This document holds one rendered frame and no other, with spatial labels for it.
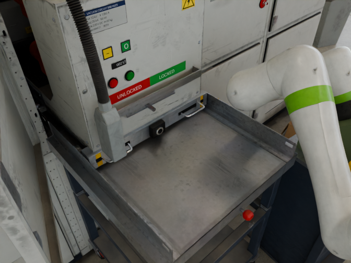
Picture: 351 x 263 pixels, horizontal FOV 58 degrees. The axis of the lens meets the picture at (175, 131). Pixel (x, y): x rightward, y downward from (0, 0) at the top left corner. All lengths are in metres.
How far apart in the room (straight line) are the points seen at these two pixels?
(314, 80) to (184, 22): 0.45
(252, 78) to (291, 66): 0.12
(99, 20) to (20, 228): 0.53
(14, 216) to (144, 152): 0.64
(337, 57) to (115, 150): 0.82
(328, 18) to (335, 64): 2.59
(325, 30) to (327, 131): 3.11
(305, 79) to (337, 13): 3.05
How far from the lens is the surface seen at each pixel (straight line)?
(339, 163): 0.83
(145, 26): 0.96
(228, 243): 1.29
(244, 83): 0.92
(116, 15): 0.89
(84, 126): 1.00
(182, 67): 1.13
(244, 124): 1.22
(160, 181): 1.04
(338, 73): 1.26
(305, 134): 0.83
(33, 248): 0.66
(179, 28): 1.06
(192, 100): 1.24
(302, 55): 0.87
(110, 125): 0.87
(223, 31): 1.66
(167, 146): 1.15
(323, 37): 3.93
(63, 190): 1.49
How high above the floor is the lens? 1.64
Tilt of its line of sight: 41 degrees down
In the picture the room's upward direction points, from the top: 1 degrees counter-clockwise
